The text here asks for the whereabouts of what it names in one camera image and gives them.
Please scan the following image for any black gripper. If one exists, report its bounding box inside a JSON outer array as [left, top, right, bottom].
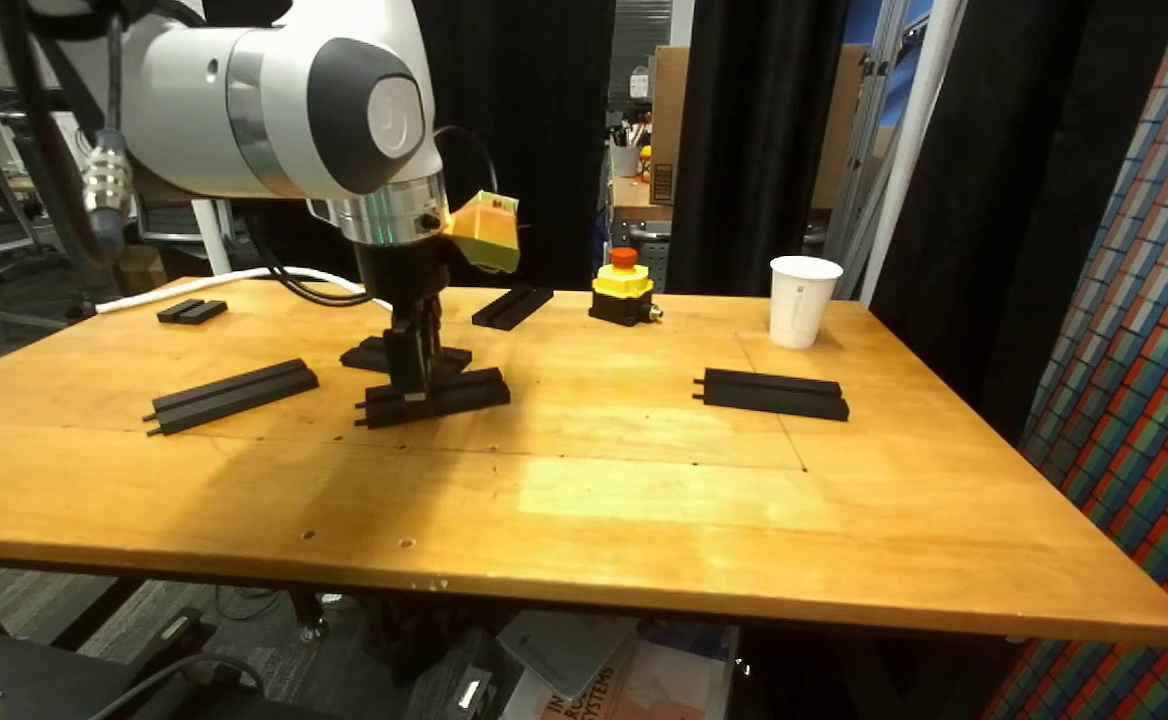
[[353, 234, 457, 398]]

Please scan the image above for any short black grooved track piece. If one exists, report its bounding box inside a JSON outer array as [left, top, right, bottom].
[[469, 281, 558, 336]]

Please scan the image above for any long black grooved track piece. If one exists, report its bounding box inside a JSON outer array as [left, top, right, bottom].
[[141, 355, 326, 439]]

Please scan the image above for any yellow emergency stop button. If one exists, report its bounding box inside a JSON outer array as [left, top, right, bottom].
[[589, 244, 660, 331]]

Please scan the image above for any small black notched block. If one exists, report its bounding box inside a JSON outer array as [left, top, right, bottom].
[[153, 295, 231, 327]]

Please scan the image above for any wide black curtain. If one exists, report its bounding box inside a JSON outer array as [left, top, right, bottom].
[[195, 0, 621, 292]]

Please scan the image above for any white paper cup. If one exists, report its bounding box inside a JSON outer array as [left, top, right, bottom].
[[766, 252, 849, 355]]

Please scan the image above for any narrow black curtain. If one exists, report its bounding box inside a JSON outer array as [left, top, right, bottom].
[[666, 0, 855, 298]]

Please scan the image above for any black curtain beside patterned backdrop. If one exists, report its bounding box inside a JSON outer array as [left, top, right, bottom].
[[869, 0, 1168, 447]]

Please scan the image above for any multicolour patterned backdrop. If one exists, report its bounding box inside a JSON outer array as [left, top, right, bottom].
[[979, 0, 1168, 720]]

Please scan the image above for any wrist mounted camera box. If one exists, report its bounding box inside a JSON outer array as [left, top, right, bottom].
[[439, 189, 527, 281]]

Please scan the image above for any white flexible hose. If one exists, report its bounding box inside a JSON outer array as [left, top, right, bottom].
[[94, 263, 377, 316]]

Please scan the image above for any white frame post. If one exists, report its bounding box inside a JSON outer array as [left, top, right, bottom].
[[853, 0, 974, 311]]

